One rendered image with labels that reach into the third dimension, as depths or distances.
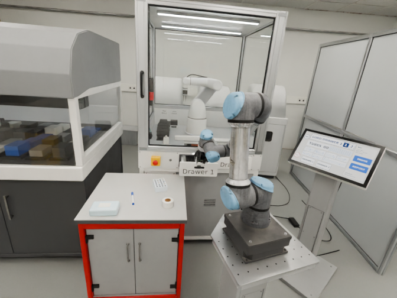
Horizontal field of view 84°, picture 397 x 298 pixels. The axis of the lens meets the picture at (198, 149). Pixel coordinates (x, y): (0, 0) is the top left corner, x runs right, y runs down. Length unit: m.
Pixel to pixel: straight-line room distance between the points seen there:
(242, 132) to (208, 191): 1.09
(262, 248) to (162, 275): 0.78
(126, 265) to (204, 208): 0.81
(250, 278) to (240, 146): 0.56
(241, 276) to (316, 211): 1.09
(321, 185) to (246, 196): 0.98
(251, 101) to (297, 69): 4.28
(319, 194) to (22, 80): 2.12
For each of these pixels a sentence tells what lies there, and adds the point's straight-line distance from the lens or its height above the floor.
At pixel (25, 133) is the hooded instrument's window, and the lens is 1.75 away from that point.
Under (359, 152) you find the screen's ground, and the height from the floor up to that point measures 1.13.
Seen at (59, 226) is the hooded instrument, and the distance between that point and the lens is 2.09.
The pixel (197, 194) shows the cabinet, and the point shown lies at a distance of 1.97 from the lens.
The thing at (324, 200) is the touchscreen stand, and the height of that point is 0.72.
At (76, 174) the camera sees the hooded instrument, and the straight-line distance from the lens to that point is 1.70.
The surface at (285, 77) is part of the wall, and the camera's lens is 5.14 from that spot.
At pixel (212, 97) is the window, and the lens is 1.70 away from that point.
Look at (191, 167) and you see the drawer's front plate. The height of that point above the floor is 0.89.
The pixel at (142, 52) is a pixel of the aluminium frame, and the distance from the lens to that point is 1.67.
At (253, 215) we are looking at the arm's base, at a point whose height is 0.92.
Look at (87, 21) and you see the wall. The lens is 5.36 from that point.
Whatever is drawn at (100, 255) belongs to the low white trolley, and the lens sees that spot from 1.60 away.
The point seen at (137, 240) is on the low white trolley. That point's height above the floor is 0.59.
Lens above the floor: 1.57
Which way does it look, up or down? 20 degrees down
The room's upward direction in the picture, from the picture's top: 4 degrees clockwise
